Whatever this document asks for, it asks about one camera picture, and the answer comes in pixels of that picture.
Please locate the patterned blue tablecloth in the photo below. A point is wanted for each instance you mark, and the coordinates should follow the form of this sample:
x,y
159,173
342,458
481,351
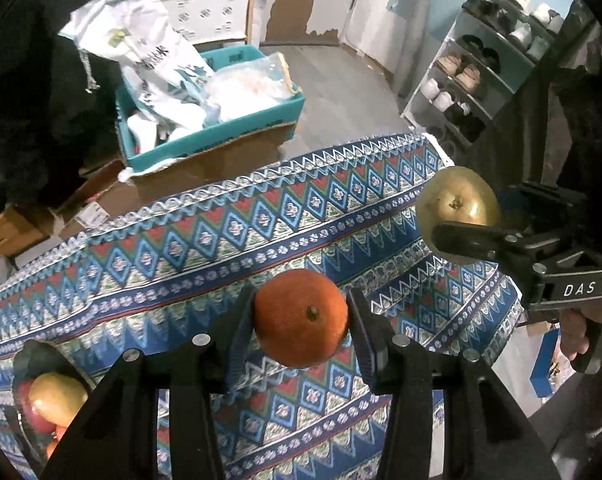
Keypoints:
x,y
181,260

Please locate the brown cardboard box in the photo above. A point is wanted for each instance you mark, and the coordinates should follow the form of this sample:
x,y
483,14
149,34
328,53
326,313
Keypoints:
x,y
101,200

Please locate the person's right hand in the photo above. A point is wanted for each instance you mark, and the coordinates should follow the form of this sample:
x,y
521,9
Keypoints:
x,y
573,335

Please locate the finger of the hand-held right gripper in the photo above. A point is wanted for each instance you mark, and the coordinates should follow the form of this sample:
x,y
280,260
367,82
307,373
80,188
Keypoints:
x,y
536,205
466,240

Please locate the white printed plastic bag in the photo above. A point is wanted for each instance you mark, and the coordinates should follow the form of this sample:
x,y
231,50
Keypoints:
x,y
141,45

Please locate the round yellow fruit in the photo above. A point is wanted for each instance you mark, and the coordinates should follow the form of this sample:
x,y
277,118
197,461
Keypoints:
x,y
456,200

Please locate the small orange tangerine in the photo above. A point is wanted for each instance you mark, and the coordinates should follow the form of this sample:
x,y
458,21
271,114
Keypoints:
x,y
301,317

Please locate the dark hanging clothes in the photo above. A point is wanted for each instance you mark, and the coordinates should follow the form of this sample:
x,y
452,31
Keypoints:
x,y
41,85

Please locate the clear plastic bag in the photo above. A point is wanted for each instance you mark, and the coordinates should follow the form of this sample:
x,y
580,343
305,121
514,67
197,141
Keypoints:
x,y
251,85

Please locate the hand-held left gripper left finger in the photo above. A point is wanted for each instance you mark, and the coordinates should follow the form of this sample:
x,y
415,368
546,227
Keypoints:
x,y
241,330

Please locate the white plastic basket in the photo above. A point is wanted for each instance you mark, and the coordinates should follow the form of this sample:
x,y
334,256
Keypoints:
x,y
206,10

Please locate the white shoe rack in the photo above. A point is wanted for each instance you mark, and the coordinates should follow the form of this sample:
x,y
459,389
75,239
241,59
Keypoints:
x,y
473,25

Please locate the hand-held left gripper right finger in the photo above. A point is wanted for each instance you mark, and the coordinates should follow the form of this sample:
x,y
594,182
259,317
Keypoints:
x,y
361,330

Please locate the group of shoes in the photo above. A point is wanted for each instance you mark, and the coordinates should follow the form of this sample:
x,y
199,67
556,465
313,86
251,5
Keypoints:
x,y
468,77

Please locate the white door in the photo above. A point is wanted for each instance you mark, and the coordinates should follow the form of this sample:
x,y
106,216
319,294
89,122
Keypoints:
x,y
381,10

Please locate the clear glass plate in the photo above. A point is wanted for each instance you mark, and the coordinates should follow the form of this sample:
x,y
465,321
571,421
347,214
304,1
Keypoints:
x,y
36,355

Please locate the small blue box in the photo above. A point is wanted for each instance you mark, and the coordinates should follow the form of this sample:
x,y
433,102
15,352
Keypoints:
x,y
543,365

